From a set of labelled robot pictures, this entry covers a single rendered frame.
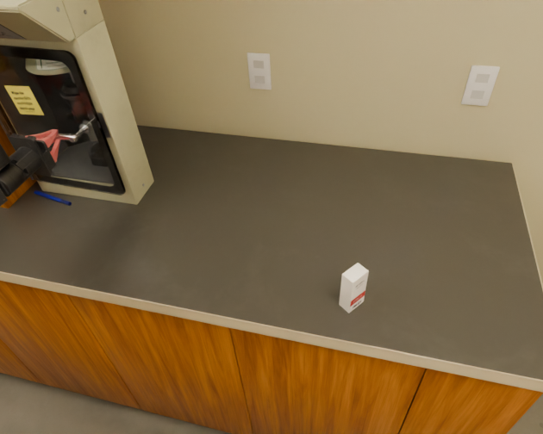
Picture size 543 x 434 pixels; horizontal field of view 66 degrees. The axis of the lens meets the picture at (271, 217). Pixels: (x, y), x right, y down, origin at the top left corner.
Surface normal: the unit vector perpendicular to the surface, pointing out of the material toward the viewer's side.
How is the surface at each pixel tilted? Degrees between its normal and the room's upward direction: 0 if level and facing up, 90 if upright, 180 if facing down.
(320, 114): 90
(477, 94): 90
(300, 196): 0
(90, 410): 0
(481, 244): 0
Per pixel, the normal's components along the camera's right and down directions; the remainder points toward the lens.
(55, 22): 0.97, 0.14
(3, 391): -0.05, -0.73
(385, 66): -0.25, 0.68
